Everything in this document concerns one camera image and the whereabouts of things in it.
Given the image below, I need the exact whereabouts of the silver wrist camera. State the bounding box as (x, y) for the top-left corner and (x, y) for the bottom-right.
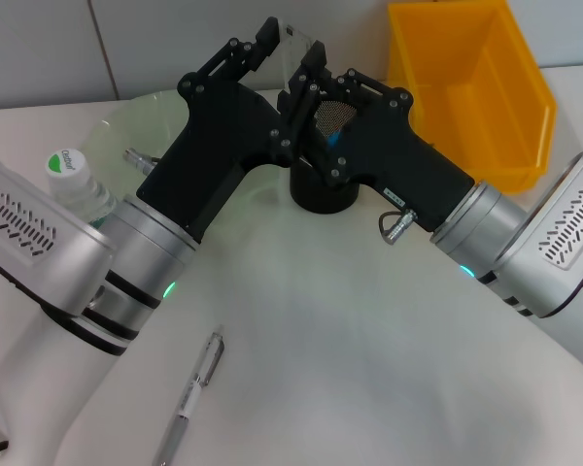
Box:
(0, 150), (118, 316)
(493, 150), (583, 319)

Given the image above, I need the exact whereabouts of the yellow plastic bin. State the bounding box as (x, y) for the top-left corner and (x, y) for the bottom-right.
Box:
(387, 0), (559, 195)

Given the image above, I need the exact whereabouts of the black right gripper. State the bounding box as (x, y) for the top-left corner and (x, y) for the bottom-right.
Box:
(295, 67), (477, 230)

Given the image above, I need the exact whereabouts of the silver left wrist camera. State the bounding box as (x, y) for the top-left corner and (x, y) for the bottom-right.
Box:
(0, 150), (118, 316)

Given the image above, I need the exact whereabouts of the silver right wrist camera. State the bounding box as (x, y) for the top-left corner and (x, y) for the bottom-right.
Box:
(493, 150), (583, 319)

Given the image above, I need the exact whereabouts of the clear water bottle green label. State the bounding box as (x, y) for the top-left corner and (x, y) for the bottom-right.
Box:
(45, 148), (120, 229)

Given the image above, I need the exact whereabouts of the clear plastic ruler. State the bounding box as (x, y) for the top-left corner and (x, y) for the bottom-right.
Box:
(274, 18), (318, 98)

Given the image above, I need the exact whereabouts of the silver left gripper connector stud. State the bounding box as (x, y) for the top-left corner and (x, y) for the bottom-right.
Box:
(123, 148), (155, 175)

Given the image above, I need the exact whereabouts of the pale green wavy fruit plate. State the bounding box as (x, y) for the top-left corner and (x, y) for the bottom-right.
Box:
(85, 89), (283, 203)

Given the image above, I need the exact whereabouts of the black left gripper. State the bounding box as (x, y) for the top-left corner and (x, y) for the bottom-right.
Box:
(135, 16), (329, 244)

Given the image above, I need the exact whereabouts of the right wrist cable with plug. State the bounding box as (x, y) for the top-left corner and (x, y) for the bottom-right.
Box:
(378, 207), (419, 246)

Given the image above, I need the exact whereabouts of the grey white pen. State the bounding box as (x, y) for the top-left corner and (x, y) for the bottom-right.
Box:
(153, 323), (225, 466)

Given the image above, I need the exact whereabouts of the black mesh pen holder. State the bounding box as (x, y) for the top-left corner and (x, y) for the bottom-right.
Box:
(289, 99), (360, 215)

